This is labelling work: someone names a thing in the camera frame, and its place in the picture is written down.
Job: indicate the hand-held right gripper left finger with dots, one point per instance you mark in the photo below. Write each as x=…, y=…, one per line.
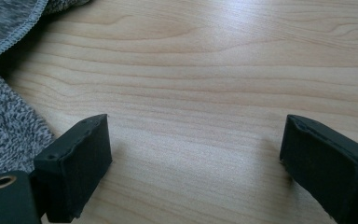
x=74, y=168

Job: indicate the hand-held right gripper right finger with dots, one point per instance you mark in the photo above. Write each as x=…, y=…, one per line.
x=326, y=165

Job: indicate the grey knitted cloth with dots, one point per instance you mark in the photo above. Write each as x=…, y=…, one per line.
x=6, y=130

